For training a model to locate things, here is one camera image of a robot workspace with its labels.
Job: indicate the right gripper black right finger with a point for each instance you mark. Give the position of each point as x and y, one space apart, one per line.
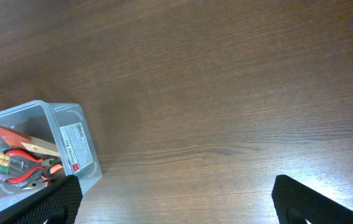
296 203

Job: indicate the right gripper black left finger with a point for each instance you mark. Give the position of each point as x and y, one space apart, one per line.
57 203

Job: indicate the red handled cutter pliers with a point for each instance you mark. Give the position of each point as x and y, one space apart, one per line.
30 164

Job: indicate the orange scraper wooden handle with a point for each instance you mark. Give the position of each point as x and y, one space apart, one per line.
16 139

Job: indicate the orange black long-nose pliers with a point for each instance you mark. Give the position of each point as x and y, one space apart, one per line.
42 178

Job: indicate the clear plastic container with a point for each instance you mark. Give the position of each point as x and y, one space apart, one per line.
64 125

